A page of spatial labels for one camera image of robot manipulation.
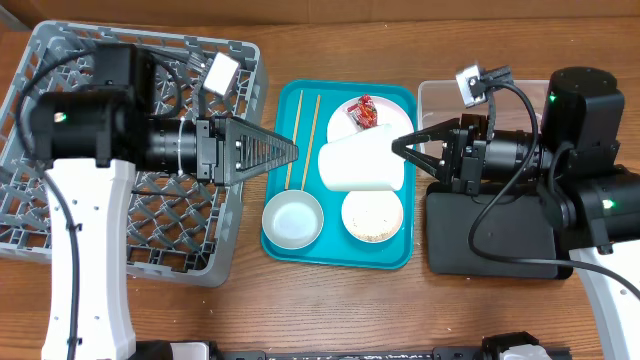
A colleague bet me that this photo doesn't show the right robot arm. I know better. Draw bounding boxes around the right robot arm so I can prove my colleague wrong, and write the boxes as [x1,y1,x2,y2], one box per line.
[391,66,639,359]

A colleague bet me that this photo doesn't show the red snack wrapper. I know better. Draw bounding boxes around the red snack wrapper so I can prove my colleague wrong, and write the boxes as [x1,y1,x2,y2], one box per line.
[346,94,378,130]

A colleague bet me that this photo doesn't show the grey bowl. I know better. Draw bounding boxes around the grey bowl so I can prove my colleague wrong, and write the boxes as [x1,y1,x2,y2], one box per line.
[262,190,324,250]

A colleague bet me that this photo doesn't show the teal plastic tray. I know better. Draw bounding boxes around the teal plastic tray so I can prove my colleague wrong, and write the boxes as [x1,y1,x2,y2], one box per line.
[261,80,416,270]

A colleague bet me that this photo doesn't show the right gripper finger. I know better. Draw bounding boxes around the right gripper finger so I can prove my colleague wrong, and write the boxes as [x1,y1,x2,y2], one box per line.
[392,142,450,183]
[392,118,460,150]

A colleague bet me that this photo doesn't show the white cup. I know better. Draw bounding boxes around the white cup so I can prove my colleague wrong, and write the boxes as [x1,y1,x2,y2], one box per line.
[318,124,404,192]

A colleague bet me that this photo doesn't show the black rectangular tray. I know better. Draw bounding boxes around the black rectangular tray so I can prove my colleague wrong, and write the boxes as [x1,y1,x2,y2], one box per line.
[425,182,573,280]

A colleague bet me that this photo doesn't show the wooden chopstick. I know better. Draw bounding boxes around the wooden chopstick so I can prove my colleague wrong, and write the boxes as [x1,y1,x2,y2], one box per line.
[284,90,304,191]
[301,95,321,191]

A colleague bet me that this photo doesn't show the grey plastic dish rack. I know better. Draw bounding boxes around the grey plastic dish rack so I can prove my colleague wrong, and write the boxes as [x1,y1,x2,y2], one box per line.
[1,21,269,287]

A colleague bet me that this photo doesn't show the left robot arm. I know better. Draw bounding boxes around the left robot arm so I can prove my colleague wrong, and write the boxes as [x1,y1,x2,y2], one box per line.
[16,44,298,359]

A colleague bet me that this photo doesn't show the large white plate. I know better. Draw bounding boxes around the large white plate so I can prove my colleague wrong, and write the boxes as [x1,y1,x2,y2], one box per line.
[326,96,414,142]

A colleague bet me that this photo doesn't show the clear plastic bin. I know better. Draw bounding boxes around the clear plastic bin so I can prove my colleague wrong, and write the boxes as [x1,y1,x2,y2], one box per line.
[417,80,548,132]

